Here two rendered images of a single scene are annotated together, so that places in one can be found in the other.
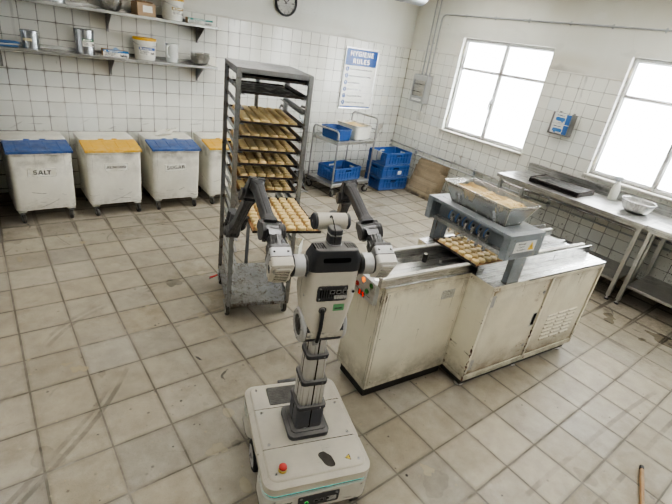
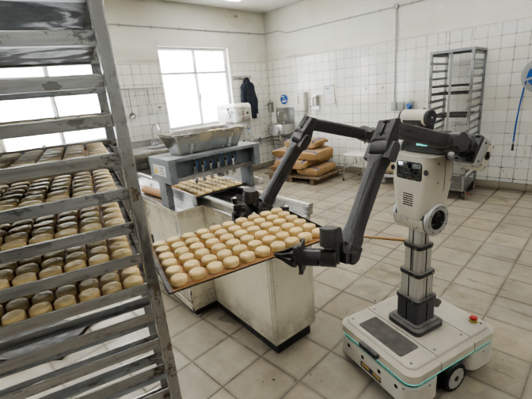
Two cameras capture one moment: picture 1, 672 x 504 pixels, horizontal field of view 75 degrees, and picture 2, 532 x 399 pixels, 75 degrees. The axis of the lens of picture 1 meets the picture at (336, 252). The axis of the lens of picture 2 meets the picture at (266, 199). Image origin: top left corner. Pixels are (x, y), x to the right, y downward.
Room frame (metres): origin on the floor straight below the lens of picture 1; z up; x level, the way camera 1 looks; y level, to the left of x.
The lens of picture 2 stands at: (2.49, 1.60, 1.53)
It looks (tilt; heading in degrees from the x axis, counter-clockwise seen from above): 17 degrees down; 267
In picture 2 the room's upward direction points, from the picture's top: 5 degrees counter-clockwise
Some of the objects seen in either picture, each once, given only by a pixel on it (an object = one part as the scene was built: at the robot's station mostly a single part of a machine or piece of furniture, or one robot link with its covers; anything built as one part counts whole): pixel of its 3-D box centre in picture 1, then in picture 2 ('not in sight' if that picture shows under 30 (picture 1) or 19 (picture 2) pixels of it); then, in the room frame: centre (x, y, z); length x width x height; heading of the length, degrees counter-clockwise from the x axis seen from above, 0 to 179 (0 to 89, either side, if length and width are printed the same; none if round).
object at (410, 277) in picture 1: (498, 261); (219, 184); (2.71, -1.09, 0.87); 2.01 x 0.03 x 0.07; 124
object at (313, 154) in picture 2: not in sight; (314, 152); (1.27, -4.31, 0.47); 0.72 x 0.42 x 0.17; 46
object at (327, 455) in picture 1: (302, 423); (413, 325); (1.66, 0.03, 0.24); 0.68 x 0.53 x 0.41; 23
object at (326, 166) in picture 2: not in sight; (317, 168); (1.24, -4.32, 0.19); 0.72 x 0.42 x 0.15; 45
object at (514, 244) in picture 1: (476, 235); (208, 172); (2.77, -0.92, 1.01); 0.72 x 0.33 x 0.34; 34
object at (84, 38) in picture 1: (84, 41); not in sight; (4.64, 2.80, 1.67); 0.18 x 0.18 x 0.22
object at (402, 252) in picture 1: (467, 242); (186, 192); (2.95, -0.93, 0.87); 2.01 x 0.03 x 0.07; 124
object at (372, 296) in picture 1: (364, 285); not in sight; (2.27, -0.20, 0.77); 0.24 x 0.04 x 0.14; 34
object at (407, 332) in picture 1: (401, 318); (257, 263); (2.48, -0.50, 0.45); 0.70 x 0.34 x 0.90; 124
